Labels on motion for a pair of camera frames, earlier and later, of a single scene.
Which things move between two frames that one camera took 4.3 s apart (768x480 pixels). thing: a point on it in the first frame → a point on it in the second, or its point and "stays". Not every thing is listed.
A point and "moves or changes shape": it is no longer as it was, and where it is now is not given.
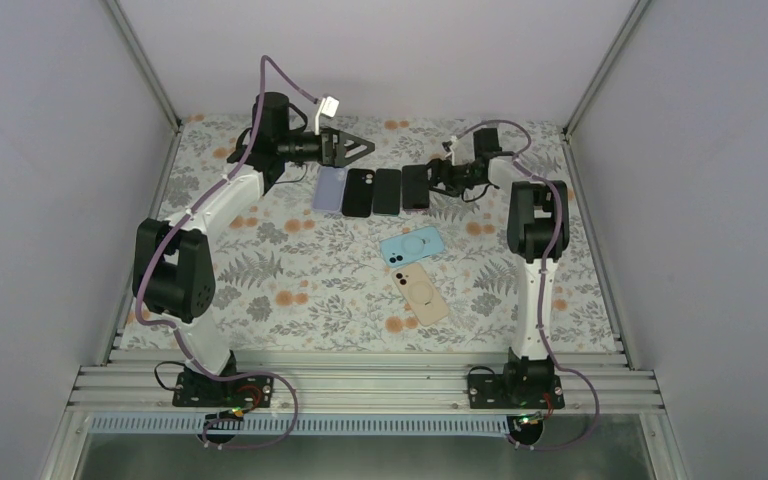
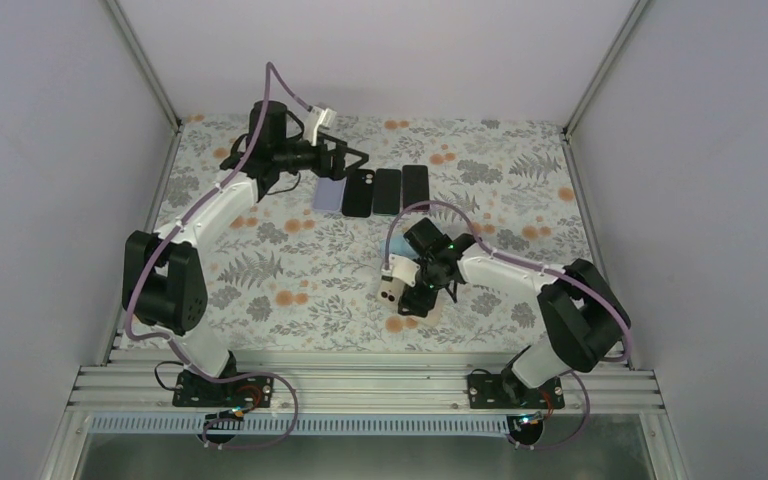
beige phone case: x=420 y=293 moves or changes shape
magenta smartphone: x=415 y=187 stays
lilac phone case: x=330 y=189 stays
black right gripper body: x=461 y=180 → x=414 y=300
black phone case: x=358 y=193 stays
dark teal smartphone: x=387 y=191 stays
